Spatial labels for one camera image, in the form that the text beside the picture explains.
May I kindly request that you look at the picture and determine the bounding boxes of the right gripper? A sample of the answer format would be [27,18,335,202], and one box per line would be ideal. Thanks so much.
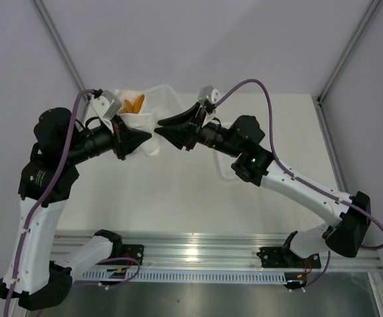
[155,102,242,159]

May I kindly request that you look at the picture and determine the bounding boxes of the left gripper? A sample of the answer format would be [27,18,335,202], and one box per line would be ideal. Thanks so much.
[63,113,151,164]

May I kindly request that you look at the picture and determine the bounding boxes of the white paper napkin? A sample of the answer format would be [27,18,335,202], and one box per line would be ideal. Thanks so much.
[115,90,160,157]

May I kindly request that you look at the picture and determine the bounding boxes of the orange plastic spoon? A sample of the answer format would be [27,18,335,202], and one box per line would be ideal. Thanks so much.
[132,94,145,114]

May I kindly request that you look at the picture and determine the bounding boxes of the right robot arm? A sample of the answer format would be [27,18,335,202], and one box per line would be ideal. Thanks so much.
[155,104,370,267]

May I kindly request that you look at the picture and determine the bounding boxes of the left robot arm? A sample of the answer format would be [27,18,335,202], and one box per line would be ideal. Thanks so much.
[0,108,151,311]

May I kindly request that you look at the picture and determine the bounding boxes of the large white plastic basket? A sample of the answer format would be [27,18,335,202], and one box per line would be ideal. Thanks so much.
[144,85,186,120]

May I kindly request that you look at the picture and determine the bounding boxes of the small white utensil tray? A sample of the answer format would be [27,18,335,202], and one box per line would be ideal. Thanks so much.
[215,152,238,181]

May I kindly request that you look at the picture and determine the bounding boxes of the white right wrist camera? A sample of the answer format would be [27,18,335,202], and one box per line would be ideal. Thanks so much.
[197,85,219,114]

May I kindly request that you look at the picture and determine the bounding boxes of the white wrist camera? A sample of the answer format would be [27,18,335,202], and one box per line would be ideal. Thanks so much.
[197,85,219,114]
[90,89,122,131]

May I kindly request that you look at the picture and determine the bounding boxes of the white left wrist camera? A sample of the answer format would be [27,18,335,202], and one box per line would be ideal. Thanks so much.
[90,89,122,131]

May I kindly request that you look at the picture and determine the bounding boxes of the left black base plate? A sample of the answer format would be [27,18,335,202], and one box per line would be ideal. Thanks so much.
[110,244,145,266]

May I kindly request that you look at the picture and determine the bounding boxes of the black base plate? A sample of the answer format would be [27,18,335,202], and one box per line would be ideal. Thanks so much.
[256,247,321,269]
[110,244,145,266]

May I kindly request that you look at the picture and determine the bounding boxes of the aluminium mounting rail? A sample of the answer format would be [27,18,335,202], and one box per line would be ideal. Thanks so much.
[51,230,383,273]

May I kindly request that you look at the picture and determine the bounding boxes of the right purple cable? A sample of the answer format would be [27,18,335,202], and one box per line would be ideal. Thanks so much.
[212,79,383,249]

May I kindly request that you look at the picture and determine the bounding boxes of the left aluminium frame post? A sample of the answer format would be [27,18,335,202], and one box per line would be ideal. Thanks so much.
[30,0,86,92]

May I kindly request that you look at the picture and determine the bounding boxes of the aluminium frame post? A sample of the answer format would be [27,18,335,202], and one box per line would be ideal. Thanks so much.
[30,0,86,92]
[316,0,383,106]

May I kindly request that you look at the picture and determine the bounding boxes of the white slotted cable duct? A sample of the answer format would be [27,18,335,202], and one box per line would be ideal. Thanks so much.
[79,268,287,285]

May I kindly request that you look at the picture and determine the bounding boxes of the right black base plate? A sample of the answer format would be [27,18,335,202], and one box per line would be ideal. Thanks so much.
[256,247,321,269]

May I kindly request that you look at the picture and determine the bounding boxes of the right aluminium frame post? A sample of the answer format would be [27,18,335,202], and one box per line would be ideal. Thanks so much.
[316,0,383,106]

